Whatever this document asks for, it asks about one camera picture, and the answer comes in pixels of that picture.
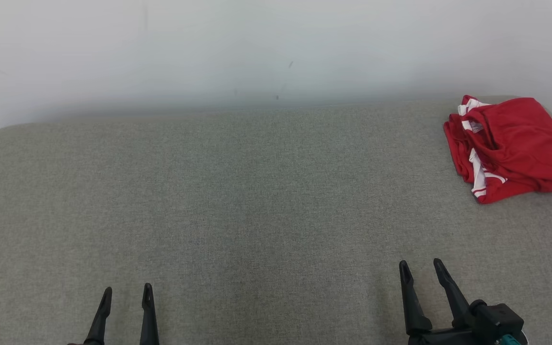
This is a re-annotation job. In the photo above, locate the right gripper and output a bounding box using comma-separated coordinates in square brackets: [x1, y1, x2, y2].
[399, 258, 497, 345]

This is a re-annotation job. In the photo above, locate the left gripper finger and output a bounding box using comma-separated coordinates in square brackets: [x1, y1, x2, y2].
[139, 283, 160, 345]
[84, 287, 113, 345]

